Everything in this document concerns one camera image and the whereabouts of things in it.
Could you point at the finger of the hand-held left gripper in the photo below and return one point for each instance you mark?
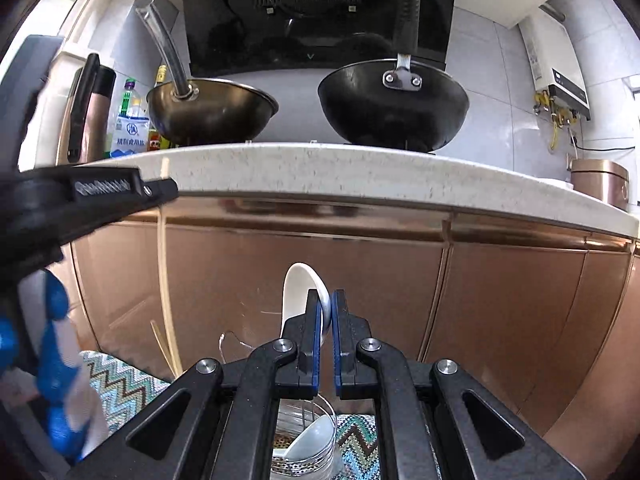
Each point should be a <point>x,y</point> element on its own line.
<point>115,195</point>

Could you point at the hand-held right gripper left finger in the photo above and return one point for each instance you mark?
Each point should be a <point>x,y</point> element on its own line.
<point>316,340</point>

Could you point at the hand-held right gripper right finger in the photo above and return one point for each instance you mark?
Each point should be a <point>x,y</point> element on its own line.
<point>337,345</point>

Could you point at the large white ceramic spoon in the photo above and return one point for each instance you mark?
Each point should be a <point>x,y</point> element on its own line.
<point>300,285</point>

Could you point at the blue white salt bag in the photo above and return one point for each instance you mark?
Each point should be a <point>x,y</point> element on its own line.
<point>129,137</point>

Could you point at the bronze electric kettle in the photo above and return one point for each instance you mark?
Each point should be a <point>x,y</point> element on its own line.
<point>95,120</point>

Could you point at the small white ceramic spoon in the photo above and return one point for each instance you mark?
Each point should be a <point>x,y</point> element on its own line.
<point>312,437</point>

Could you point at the green capped clear bottle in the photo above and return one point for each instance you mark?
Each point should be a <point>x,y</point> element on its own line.
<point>131,100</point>

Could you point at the white storage box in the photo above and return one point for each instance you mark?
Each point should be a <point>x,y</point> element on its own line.
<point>57,110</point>

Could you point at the yellow capped bottle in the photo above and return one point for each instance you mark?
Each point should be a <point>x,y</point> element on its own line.
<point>160,76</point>

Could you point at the bronze wok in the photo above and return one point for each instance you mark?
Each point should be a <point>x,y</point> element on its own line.
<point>215,110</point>

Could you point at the wooden chopstick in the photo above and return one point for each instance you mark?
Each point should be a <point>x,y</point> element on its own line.
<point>159,347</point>

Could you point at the bronze lower cabinet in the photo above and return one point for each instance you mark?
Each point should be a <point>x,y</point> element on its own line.
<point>500,310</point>

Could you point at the zigzag patterned cloth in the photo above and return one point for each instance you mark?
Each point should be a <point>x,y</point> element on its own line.
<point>120,385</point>

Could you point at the black wok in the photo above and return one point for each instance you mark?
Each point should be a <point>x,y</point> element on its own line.
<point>390,110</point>

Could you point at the black range hood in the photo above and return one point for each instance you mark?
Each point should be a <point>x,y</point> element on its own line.
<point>300,35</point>

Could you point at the bronze rice cooker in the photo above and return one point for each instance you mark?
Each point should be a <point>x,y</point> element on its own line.
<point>600,185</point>

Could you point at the white water heater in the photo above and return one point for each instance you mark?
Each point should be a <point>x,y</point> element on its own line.
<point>550,60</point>

